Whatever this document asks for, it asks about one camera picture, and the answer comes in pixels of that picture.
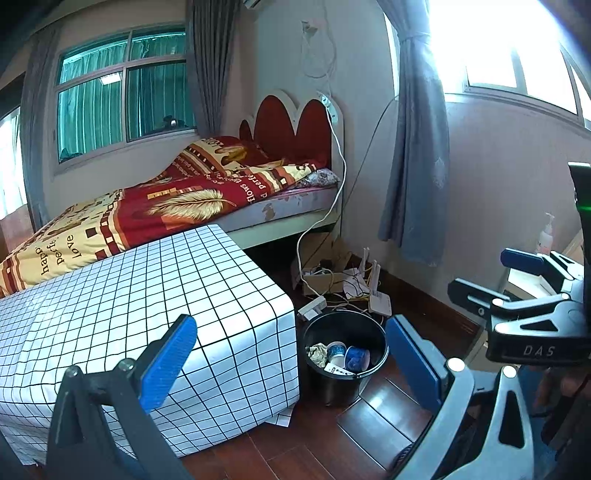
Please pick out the red yellow printed blanket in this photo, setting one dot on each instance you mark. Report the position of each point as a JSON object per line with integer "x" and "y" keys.
{"x": 138, "y": 217}

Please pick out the bright balcony window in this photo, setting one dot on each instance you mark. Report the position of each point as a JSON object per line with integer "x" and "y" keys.
{"x": 11, "y": 161}

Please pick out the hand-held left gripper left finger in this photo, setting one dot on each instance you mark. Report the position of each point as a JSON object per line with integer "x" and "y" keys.
{"x": 167, "y": 362}

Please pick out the white power strip with sockets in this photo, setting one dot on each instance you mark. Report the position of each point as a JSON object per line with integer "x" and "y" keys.
{"x": 329, "y": 106}

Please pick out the black trash bin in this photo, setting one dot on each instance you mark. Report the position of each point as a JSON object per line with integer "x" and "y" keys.
{"x": 337, "y": 390}

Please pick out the white router with antennas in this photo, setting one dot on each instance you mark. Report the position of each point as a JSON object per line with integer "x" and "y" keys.
{"x": 381, "y": 303}

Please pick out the person's right hand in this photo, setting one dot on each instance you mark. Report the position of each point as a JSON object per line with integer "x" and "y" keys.
{"x": 549, "y": 387}

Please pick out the bright side window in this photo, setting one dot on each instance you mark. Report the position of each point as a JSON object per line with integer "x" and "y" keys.
{"x": 498, "y": 46}

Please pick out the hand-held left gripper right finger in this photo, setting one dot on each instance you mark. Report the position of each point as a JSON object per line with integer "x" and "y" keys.
{"x": 413, "y": 364}

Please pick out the pink pump bottle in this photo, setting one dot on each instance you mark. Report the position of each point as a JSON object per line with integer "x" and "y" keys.
{"x": 546, "y": 240}

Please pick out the white bed frame red headboard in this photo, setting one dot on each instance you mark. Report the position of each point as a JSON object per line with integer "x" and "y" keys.
{"x": 277, "y": 124}

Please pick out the brown cardboard box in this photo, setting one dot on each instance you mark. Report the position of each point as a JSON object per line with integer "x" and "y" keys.
{"x": 318, "y": 281}

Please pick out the grey mattress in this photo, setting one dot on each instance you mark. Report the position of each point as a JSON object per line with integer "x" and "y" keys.
{"x": 286, "y": 205}

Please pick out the small dark object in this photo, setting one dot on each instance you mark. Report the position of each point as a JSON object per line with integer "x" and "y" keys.
{"x": 171, "y": 122}

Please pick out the window with green curtain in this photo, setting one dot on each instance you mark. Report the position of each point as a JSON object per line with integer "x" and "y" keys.
{"x": 92, "y": 101}

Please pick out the blue grey curtain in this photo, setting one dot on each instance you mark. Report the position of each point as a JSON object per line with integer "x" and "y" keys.
{"x": 415, "y": 138}

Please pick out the white nightstand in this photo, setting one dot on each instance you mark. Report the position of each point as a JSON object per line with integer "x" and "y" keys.
{"x": 521, "y": 281}

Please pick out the floral pillow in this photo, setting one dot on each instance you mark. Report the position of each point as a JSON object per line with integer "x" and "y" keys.
{"x": 321, "y": 177}

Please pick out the white checked tablecloth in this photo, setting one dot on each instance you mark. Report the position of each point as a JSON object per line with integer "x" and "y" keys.
{"x": 138, "y": 286}

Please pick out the white floor power strip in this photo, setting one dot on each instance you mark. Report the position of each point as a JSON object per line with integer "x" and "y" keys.
{"x": 311, "y": 307}

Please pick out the blue striped clothing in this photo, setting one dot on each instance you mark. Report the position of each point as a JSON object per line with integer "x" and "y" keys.
{"x": 406, "y": 454}

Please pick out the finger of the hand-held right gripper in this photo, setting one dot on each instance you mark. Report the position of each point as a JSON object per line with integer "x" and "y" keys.
{"x": 471, "y": 293}
{"x": 521, "y": 259}

